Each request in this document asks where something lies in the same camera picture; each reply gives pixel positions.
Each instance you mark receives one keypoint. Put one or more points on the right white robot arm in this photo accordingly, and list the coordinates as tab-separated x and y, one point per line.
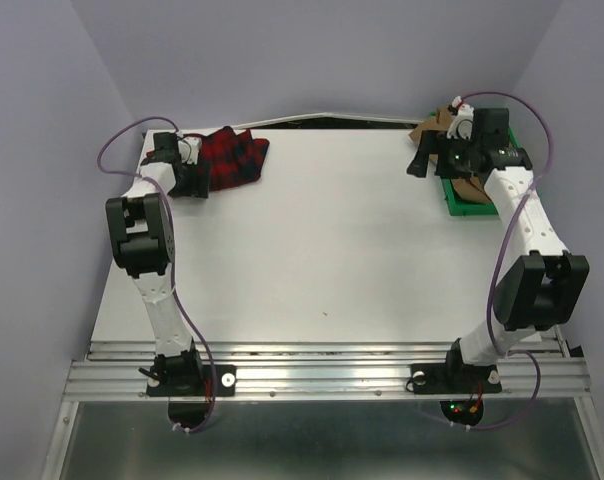
537	280

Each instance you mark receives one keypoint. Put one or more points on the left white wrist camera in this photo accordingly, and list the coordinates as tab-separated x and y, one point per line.
189	148

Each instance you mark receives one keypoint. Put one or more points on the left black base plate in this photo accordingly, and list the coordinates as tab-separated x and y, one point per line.
201	387

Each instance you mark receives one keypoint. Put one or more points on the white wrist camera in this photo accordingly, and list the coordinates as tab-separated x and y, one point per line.
189	148
462	123

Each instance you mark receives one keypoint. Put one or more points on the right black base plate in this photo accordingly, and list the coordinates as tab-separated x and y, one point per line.
438	379

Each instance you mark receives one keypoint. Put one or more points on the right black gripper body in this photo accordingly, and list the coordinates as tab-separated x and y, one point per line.
454	157

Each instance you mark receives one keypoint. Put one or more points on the tan brown skirt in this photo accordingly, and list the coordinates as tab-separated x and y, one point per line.
464	191

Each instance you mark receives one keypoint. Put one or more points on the red plaid skirt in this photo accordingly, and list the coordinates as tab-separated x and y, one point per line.
230	159

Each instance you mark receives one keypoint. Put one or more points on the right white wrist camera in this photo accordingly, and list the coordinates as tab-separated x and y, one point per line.
462	123

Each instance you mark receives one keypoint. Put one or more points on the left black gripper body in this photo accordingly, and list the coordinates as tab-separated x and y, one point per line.
189	186

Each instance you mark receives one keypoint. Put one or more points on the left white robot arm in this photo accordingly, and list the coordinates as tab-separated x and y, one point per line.
142	242

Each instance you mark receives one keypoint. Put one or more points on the aluminium rail frame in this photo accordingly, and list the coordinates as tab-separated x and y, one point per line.
324	309

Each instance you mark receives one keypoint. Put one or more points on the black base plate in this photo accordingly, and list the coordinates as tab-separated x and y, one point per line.
201	387
438	379

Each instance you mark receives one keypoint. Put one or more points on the green plastic bin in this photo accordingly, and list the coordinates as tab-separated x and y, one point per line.
492	150

